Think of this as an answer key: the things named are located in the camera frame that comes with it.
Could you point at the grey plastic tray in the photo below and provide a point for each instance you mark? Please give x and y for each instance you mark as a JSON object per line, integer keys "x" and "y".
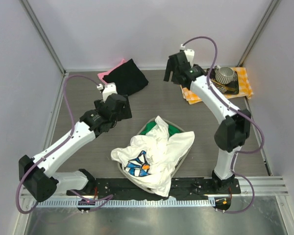
{"x": 177, "y": 166}

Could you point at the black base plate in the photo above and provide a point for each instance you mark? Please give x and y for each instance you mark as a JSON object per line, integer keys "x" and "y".
{"x": 181, "y": 189}

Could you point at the slotted cable duct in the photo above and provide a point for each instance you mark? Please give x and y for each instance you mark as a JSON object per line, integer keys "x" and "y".
{"x": 170, "y": 202}

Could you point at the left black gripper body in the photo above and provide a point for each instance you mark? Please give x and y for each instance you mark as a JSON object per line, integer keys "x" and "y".
{"x": 125, "y": 110}

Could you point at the green t-shirt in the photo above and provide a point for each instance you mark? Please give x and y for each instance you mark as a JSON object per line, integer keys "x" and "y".
{"x": 172, "y": 130}

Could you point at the black patterned plate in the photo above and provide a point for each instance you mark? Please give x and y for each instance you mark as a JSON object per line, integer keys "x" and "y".
{"x": 230, "y": 88}

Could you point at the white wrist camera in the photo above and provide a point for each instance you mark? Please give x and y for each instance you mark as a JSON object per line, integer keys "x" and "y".
{"x": 107, "y": 90}
{"x": 189, "y": 53}

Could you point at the folded black t-shirt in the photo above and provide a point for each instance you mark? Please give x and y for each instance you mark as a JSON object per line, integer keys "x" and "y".
{"x": 128, "y": 78}

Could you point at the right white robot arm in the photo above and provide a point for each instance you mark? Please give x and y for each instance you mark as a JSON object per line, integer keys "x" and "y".
{"x": 233, "y": 128}

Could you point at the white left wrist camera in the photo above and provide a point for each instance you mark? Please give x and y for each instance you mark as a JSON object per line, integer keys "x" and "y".
{"x": 107, "y": 90}

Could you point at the white flower print t-shirt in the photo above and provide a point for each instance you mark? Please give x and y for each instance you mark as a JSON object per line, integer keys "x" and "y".
{"x": 150, "y": 159}

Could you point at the orange checkered cloth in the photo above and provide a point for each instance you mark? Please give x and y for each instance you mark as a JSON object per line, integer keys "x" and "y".
{"x": 244, "y": 88}

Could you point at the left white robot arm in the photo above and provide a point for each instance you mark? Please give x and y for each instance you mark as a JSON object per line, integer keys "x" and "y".
{"x": 39, "y": 174}

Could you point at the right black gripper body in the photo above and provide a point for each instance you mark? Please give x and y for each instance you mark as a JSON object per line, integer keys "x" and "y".
{"x": 175, "y": 67}

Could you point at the striped grey cup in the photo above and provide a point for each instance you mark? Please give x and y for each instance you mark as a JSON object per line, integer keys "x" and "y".
{"x": 225, "y": 75}

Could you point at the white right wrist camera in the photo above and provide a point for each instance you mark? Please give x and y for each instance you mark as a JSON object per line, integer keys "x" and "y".
{"x": 189, "y": 53}

